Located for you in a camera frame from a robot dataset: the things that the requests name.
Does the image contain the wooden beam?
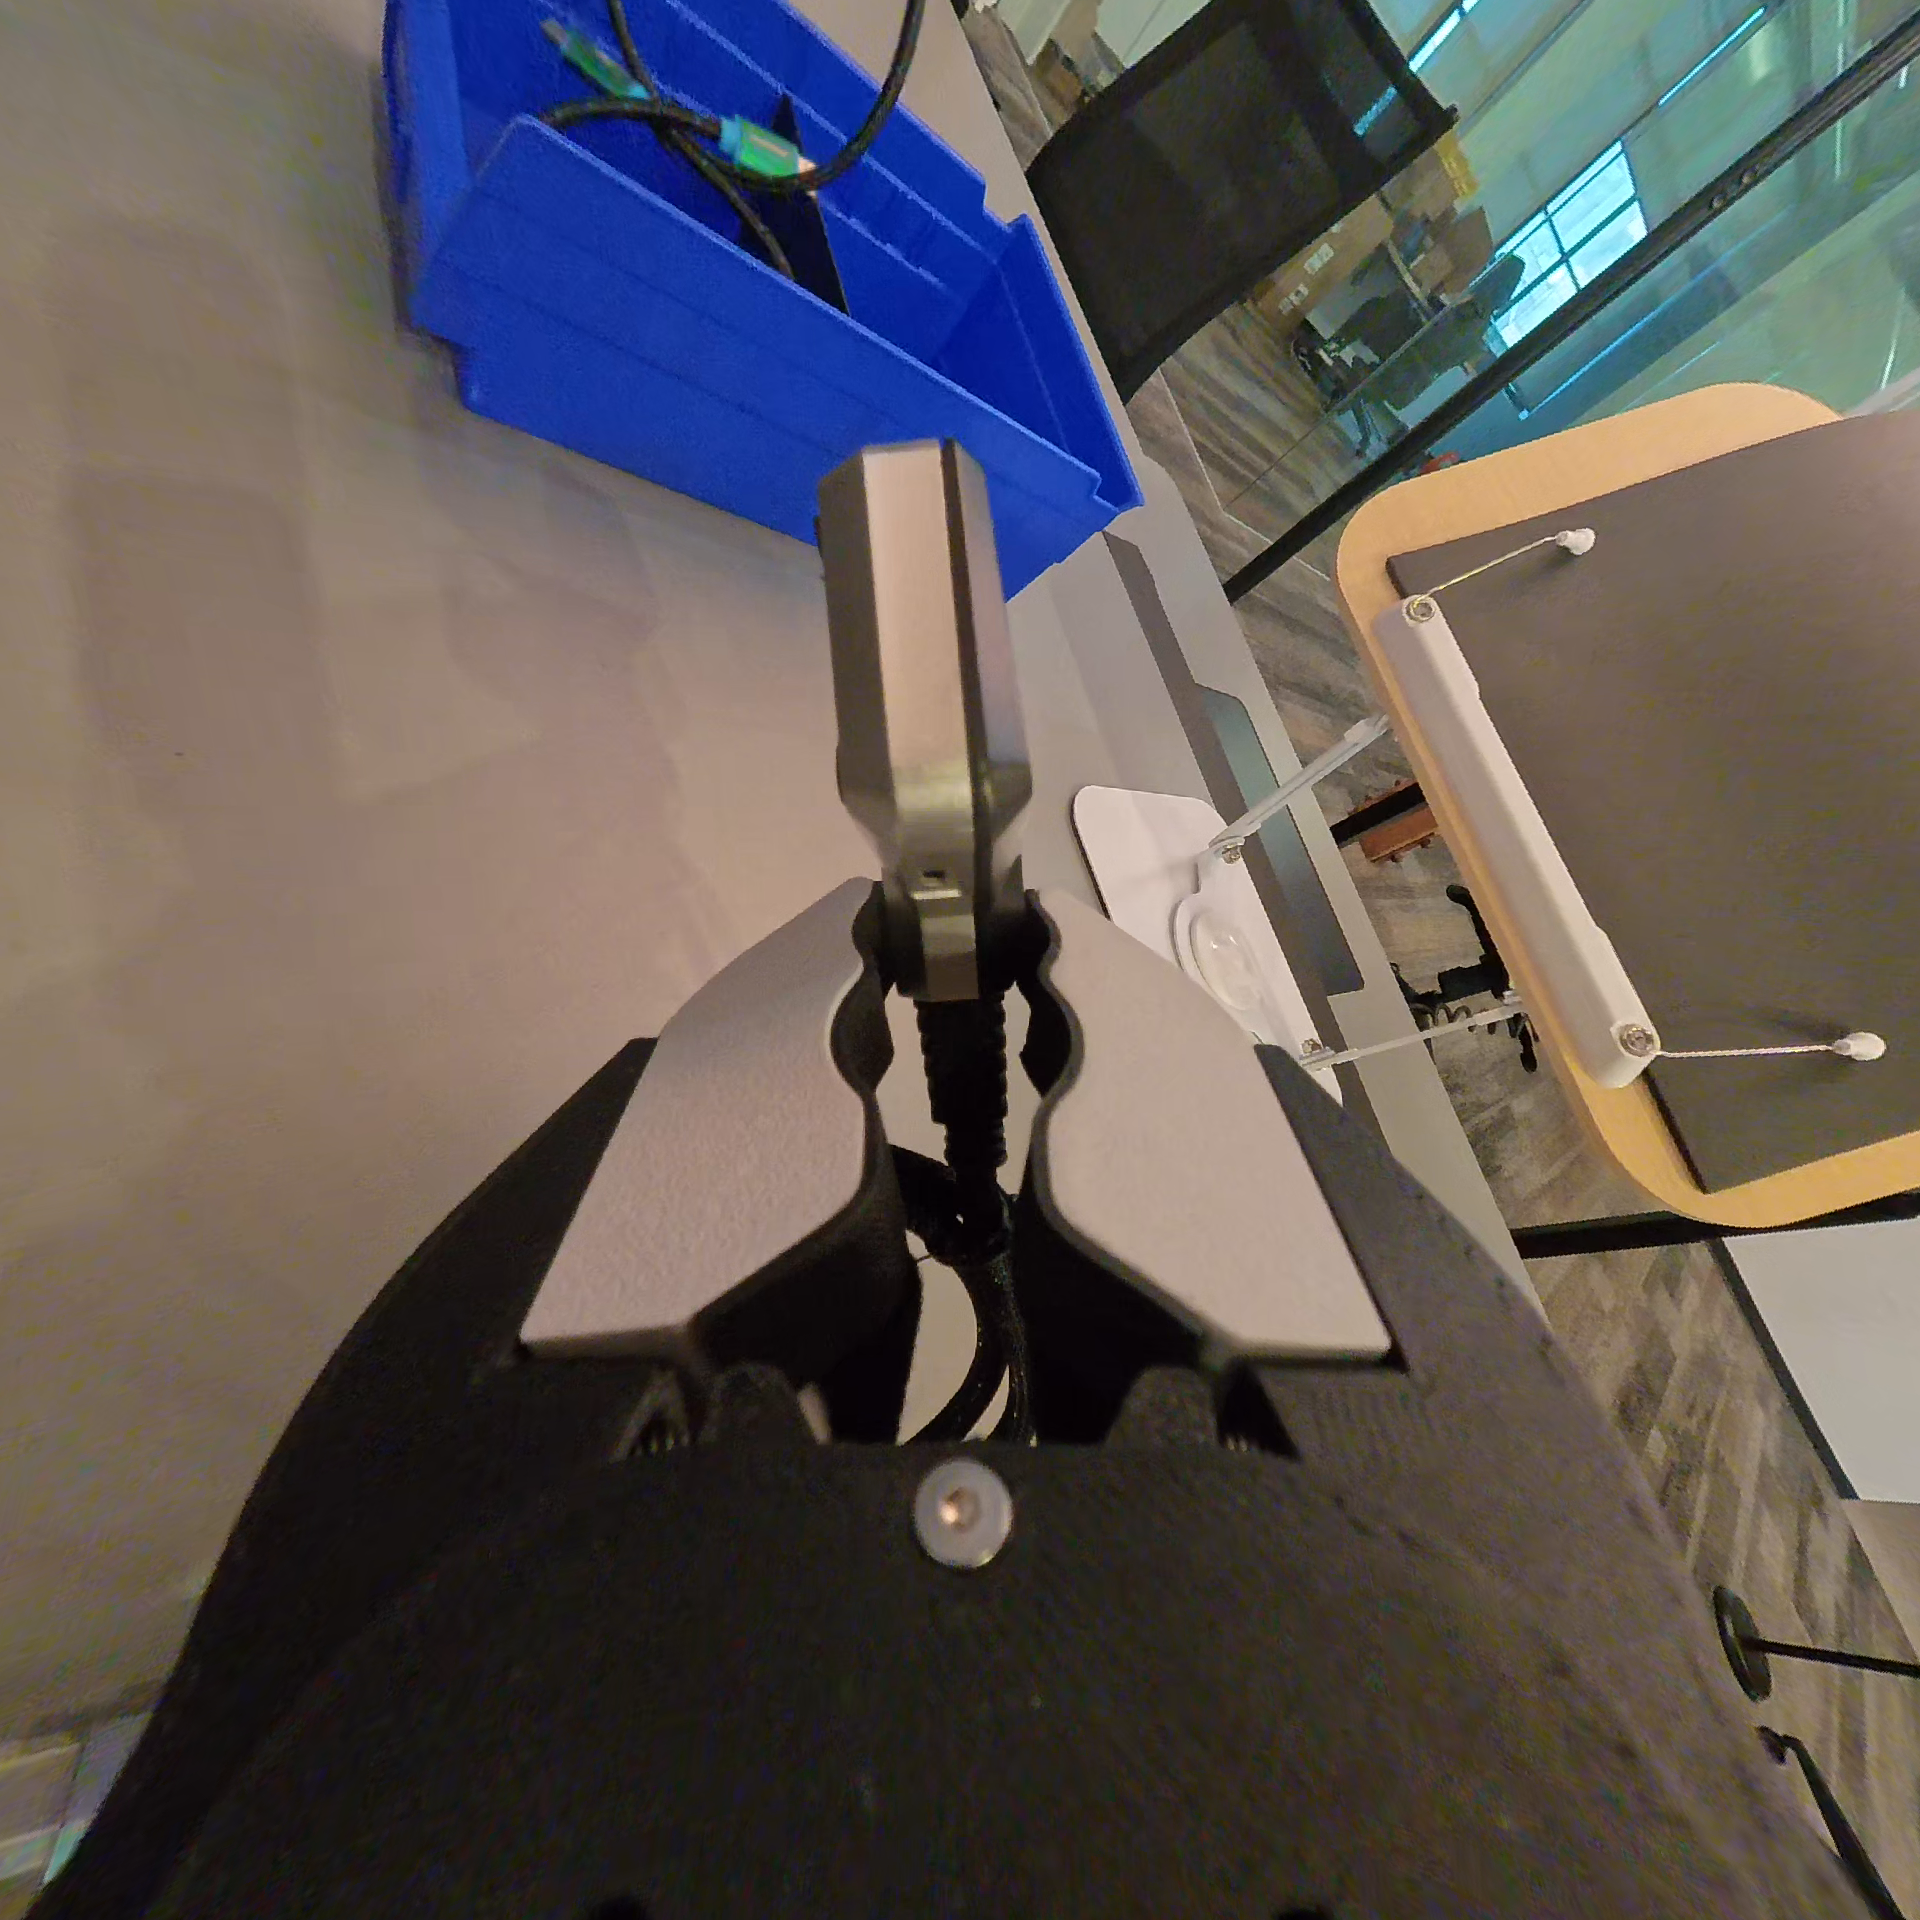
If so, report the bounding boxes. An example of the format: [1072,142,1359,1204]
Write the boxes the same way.
[1333,786,1442,865]

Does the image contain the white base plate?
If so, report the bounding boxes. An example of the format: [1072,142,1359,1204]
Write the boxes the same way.
[1072,785,1307,1052]

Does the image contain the black bin divider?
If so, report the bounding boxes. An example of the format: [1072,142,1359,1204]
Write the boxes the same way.
[733,93,854,320]

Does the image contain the wood-edged black board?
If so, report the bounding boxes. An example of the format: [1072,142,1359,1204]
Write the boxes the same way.
[1333,383,1920,1236]

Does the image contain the clear acrylic stand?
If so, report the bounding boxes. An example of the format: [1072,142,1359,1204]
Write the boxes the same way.
[1175,717,1532,1074]

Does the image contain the black floor stand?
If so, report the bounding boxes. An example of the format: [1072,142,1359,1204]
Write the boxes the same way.
[1710,1586,1920,1920]

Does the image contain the black office chair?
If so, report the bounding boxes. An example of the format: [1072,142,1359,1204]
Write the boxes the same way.
[1385,885,1543,1074]

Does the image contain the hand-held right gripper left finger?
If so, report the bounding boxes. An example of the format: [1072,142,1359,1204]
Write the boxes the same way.
[516,881,923,1447]

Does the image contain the blue plastic bin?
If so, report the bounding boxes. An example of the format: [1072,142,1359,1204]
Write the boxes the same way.
[381,0,1146,602]

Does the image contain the white board bracket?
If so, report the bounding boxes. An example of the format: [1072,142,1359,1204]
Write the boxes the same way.
[1375,592,1660,1091]

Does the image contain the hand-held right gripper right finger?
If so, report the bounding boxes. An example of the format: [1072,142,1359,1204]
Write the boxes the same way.
[1009,885,1398,1447]

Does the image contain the black railing bar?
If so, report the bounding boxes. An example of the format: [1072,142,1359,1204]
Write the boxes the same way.
[1221,0,1920,602]

